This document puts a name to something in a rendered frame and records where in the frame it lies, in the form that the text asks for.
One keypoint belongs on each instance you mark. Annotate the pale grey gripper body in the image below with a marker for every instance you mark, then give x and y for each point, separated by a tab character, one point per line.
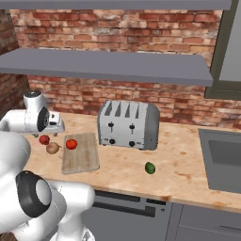
56	128

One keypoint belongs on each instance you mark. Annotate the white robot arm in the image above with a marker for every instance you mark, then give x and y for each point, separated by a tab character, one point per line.
19	188

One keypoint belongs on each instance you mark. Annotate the dark red bell pepper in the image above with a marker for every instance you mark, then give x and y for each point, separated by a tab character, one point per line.
44	139

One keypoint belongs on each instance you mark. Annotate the tan onion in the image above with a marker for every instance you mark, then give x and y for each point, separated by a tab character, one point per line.
52	148

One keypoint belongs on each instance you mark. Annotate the red tomato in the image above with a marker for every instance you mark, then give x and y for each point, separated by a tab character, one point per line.
71	144

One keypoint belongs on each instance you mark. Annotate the wooden cutting board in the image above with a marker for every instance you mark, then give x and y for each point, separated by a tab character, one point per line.
81	155

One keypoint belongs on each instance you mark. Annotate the green avocado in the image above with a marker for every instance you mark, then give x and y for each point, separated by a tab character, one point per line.
150	168

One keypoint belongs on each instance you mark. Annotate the silver four-slot toaster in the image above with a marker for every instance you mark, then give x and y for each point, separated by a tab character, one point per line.
128	125

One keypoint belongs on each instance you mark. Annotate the grey dishwasher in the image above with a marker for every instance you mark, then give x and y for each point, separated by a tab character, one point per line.
125	222

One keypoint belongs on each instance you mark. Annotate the grey sink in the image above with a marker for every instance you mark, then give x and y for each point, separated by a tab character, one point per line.
222	160

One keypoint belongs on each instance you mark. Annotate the grey base cupboard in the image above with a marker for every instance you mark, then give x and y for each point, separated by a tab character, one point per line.
207	224

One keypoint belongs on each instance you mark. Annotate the long grey wall shelf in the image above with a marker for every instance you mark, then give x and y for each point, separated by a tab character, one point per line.
109	64

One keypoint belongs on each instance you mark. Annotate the olive-framed wall cupboard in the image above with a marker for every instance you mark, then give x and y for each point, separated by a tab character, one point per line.
227	47

